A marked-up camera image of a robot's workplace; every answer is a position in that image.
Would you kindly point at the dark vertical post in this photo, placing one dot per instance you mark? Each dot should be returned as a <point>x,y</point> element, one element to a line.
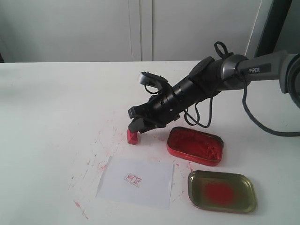
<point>273,26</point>

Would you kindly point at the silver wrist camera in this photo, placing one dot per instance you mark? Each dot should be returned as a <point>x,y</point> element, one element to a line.
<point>152,80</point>

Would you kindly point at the red ink pad tin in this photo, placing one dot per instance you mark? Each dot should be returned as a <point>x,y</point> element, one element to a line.
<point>195,146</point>

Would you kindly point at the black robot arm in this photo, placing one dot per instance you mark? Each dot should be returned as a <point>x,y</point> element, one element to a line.
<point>208,78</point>

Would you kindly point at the white paper sheet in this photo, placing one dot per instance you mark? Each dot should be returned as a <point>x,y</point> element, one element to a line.
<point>139,182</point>

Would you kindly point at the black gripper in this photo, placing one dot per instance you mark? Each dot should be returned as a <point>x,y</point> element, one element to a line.
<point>160,110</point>

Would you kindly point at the white cabinet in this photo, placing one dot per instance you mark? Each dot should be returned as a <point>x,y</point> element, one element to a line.
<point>128,30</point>

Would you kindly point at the red stamp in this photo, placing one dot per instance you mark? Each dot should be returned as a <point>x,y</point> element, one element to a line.
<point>132,137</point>

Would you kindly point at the gold tin lid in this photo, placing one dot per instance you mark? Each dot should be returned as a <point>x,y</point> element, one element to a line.
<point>221,191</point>

